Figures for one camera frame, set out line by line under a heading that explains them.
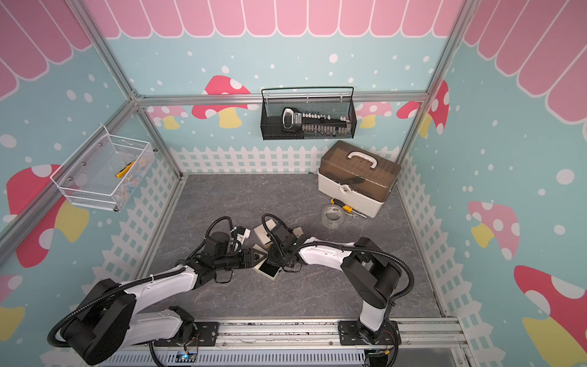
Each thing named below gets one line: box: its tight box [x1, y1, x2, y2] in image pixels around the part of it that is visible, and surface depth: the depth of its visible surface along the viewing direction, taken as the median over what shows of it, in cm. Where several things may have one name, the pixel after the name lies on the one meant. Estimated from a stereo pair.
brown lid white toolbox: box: [317, 140, 402, 219], surface depth 98 cm
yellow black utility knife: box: [114, 160, 136, 179], surface depth 77 cm
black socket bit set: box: [281, 107, 353, 137], surface depth 91 cm
